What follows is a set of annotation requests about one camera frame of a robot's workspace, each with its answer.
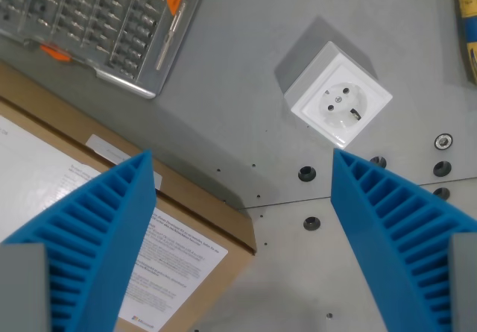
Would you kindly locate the white wall socket box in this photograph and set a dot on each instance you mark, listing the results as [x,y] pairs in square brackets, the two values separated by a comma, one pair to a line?
[337,102]

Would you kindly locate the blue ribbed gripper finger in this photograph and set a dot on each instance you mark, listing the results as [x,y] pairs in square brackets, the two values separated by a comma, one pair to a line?
[395,235]
[93,235]

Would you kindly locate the brown cardboard box with label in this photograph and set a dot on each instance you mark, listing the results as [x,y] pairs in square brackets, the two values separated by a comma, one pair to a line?
[112,212]

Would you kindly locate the silver extension bit rod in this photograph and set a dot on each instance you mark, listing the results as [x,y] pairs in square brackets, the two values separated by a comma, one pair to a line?
[170,37]

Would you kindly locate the clear screwdriver bit set case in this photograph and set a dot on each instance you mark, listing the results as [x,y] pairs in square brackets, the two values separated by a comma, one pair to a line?
[93,22]

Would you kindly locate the silver hex socket bolt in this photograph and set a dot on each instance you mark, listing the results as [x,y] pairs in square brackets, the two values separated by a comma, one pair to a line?
[443,141]

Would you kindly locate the yellow blue box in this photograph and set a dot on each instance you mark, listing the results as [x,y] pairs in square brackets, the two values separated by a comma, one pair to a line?
[467,22]

